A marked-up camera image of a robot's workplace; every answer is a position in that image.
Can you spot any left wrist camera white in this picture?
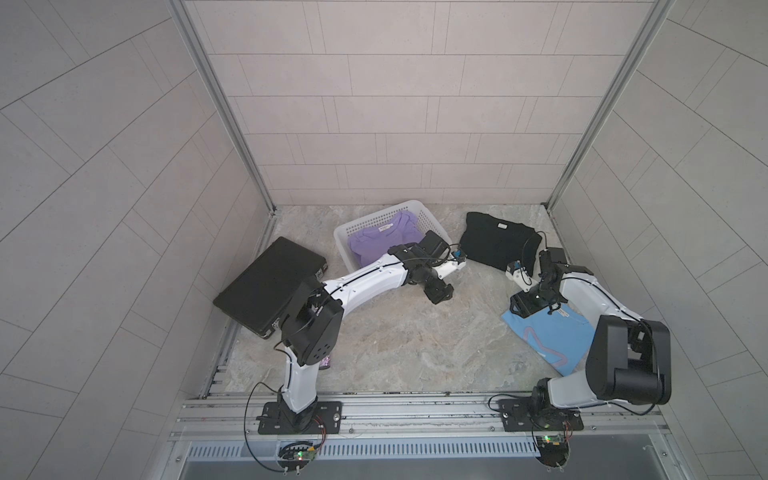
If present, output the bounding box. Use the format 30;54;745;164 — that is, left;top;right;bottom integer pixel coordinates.
433;250;466;280

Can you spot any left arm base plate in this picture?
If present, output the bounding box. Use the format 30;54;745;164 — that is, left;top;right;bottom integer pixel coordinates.
257;401;343;435

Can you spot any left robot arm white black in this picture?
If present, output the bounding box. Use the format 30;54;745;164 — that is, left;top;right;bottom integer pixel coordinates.
279;243;466;415

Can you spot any green circuit board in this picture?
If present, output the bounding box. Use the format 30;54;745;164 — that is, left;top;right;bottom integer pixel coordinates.
534;435;570;469
277;441;320;472

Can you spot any white perforated plastic basket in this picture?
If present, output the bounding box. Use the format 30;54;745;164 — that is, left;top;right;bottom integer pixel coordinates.
333;200;452;272

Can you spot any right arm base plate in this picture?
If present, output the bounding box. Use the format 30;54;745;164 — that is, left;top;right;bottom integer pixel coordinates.
496;398;584;433

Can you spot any light blue t-shirt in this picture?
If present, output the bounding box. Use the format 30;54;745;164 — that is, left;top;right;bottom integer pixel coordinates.
501;305;595;376

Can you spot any purple Persist t-shirt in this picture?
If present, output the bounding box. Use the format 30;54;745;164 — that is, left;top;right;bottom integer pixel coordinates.
347;210;424;267

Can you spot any right green circuit board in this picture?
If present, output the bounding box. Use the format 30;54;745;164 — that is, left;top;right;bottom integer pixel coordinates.
534;435;570;469

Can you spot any aluminium mounting rail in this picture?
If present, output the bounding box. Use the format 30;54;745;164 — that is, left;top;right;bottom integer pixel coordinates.
169;393;669;441

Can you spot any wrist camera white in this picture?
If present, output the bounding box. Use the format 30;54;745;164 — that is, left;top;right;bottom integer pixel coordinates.
505;260;534;293
433;250;466;280

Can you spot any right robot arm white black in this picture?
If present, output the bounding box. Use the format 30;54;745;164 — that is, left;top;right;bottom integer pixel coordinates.
502;248;672;414

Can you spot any left green circuit board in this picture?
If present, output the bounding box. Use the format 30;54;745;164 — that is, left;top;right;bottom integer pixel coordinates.
277;441;320;472

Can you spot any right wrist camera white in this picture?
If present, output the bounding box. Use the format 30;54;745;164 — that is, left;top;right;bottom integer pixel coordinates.
505;260;534;293

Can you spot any black hard case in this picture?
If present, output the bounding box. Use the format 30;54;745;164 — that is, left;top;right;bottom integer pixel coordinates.
213;237;327;339

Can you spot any black t-shirt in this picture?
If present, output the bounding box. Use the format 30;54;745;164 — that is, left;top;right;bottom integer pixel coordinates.
459;212;542;275

